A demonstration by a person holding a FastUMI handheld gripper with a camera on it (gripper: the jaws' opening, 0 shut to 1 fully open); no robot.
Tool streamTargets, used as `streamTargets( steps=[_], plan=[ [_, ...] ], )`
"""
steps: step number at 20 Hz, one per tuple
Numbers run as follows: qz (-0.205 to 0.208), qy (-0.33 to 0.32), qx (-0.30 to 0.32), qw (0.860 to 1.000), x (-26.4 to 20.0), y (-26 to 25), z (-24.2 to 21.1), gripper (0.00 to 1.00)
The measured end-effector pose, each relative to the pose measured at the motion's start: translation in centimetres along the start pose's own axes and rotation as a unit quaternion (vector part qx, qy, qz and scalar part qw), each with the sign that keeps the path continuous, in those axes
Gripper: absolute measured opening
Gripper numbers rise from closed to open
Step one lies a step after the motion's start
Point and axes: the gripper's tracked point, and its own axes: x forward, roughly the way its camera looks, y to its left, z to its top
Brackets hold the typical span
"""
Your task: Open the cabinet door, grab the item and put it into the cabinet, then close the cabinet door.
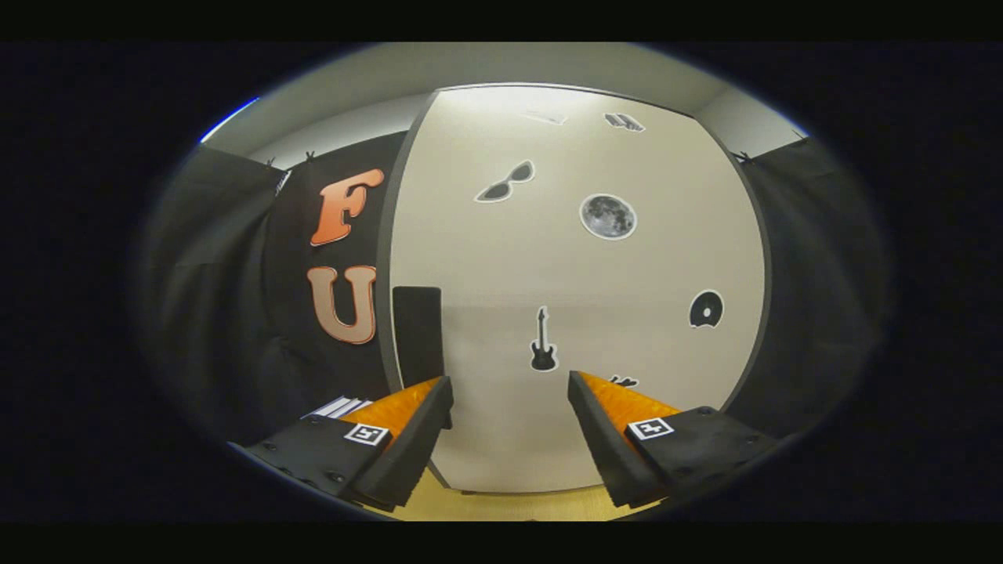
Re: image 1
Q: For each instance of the grey open-front cabinet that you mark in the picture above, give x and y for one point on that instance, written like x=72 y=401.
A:
x=384 y=298

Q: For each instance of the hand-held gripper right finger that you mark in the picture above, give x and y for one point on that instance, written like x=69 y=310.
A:
x=607 y=439

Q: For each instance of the black backdrop cloth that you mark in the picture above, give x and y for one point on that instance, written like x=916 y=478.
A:
x=227 y=298

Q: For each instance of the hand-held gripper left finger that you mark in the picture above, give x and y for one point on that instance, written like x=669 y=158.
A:
x=411 y=439

